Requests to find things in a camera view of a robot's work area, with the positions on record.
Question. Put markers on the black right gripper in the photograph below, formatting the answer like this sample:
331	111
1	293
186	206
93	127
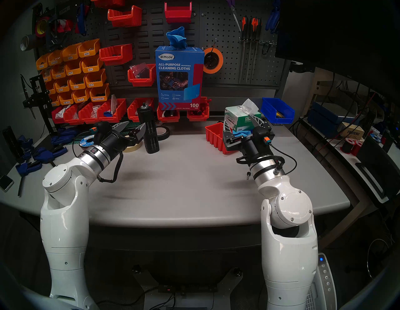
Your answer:
250	151

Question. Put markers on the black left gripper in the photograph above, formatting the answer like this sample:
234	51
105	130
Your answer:
117	143

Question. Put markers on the black electric screwdriver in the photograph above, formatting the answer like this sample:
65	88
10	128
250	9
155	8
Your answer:
151	137

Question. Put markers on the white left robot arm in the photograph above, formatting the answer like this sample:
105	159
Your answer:
65	218

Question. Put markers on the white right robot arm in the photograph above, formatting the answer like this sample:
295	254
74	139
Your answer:
290	250

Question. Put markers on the green white Kimtech tissue box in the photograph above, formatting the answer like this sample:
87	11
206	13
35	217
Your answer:
240	120

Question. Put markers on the crumpled blue cloth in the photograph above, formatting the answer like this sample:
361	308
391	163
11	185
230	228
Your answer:
242	134

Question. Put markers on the red plastic bin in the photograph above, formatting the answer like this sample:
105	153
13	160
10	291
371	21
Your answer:
117	115
178	15
125	18
168	118
132	115
142	82
107	3
116	57
198	117
71	118
89	118
57	118
215	136

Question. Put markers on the white tissue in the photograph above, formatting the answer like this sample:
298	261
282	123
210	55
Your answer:
250	106

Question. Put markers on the beige masking tape roll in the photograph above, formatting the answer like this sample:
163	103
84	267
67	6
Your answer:
132	148

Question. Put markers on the white clear parts bag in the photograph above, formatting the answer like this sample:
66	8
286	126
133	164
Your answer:
114	104

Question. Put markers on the black tape roll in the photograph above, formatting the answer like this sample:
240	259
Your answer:
164	134

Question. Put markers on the large blue plastic bin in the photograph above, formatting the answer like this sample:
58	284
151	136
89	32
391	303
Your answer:
275	107

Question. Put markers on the yellow storage bin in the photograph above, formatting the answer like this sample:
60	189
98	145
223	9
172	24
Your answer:
55	58
58	72
89	49
92	65
52	88
95	79
62	86
81	96
100	93
55	100
46	76
42	62
77	82
73	68
66	98
71	53

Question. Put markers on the green cutting mat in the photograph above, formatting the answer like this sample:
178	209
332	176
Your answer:
76	141

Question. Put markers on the clear plastic bag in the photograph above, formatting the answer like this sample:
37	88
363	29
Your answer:
140	70

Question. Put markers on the blue cleaning cloths box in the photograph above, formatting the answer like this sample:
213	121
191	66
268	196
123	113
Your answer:
179	90

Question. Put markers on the orange tape roll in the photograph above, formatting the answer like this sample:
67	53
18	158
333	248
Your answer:
221	64

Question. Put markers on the blue bar clamp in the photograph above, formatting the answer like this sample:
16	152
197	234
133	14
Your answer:
24	142
43	155
67	131
61	140
28	168

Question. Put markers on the black carabiner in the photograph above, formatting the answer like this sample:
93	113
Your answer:
264	50

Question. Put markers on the dark blue storage box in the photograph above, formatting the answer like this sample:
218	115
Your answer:
328	114

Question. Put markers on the dark grey pegboard panel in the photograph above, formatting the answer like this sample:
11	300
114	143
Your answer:
225	37

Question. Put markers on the white side desk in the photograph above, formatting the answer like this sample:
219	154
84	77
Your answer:
334	150

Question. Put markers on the black metal stand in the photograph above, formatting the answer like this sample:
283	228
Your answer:
39	97

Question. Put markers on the blue microfiber cloth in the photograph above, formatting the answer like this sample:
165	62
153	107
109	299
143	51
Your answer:
176	39

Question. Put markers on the blue hanging clamp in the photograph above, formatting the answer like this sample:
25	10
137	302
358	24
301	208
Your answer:
273	18

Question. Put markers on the brown cardboard box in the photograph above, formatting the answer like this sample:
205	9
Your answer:
351	131

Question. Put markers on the black rectangular case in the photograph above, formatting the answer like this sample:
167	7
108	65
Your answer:
10	140

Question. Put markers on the red white tape roll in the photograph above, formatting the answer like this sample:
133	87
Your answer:
65	25

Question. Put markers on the black monitor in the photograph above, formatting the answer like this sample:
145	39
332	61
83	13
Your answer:
328	31

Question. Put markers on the smartphone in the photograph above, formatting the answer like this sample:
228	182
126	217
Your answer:
6	183

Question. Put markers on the red yellow tape roll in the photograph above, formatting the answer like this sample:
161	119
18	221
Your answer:
38	28

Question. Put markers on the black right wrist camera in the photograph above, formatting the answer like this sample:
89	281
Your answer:
261	134

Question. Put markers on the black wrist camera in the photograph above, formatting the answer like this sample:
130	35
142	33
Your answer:
261	134
103	129

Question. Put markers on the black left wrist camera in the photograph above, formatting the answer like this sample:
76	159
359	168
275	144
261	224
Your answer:
103	129

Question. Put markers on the grey duct tape roll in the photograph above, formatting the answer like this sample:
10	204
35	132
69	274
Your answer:
25	43

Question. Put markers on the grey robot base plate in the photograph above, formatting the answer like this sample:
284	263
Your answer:
147	290

